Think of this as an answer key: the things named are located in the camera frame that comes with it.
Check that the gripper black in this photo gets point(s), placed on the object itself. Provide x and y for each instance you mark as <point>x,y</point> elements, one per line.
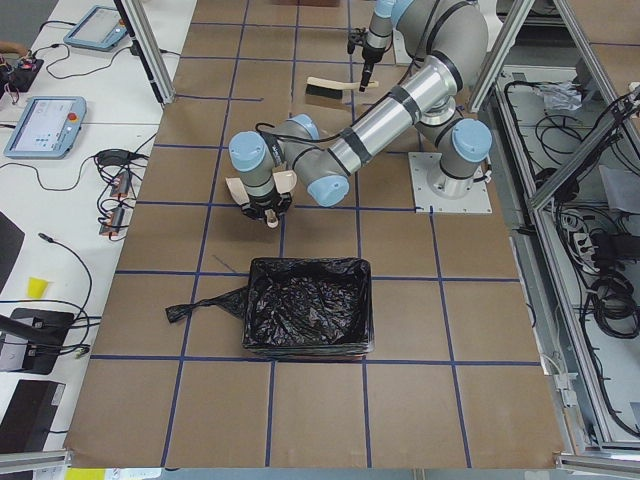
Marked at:
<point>262,206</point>
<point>371,54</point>

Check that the beige plastic dustpan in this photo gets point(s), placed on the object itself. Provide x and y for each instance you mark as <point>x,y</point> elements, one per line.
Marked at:
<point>282,182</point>

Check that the beige hand brush black bristles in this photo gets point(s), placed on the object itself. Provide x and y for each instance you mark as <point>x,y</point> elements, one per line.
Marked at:
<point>331,89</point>

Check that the black bin with bag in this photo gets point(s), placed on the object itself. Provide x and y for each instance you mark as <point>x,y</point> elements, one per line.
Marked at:
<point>294,307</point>

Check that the usb adapter far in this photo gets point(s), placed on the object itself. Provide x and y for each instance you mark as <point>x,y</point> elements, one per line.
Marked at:
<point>121,185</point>

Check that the usb adapter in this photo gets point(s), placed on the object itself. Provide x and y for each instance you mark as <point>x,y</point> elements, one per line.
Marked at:
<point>121,185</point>
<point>112,223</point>

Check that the usb adapter near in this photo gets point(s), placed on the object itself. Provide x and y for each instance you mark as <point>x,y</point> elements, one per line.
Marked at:
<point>112,223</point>

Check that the crumpled plastic wrap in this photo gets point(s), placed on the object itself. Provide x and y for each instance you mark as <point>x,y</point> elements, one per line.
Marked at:
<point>560,96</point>

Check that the near teach pendant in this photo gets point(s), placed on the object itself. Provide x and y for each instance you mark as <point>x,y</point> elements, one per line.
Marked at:
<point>47,128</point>

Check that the teach pendant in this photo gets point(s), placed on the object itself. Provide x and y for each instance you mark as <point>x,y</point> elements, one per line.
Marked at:
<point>101,29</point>
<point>47,128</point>

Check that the yellow sponge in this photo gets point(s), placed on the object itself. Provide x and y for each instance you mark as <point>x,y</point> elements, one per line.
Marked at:
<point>37,287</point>

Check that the far teach pendant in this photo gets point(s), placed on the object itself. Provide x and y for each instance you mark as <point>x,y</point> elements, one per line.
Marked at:
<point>101,29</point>

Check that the black box on desk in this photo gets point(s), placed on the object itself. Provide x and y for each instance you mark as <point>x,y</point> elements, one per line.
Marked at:
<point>29,416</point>

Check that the aluminium frame post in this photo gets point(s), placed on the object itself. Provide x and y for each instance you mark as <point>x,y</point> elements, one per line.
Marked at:
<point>139,29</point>

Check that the black device with cables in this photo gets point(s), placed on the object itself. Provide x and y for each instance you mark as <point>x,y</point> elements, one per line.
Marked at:
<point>31,340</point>

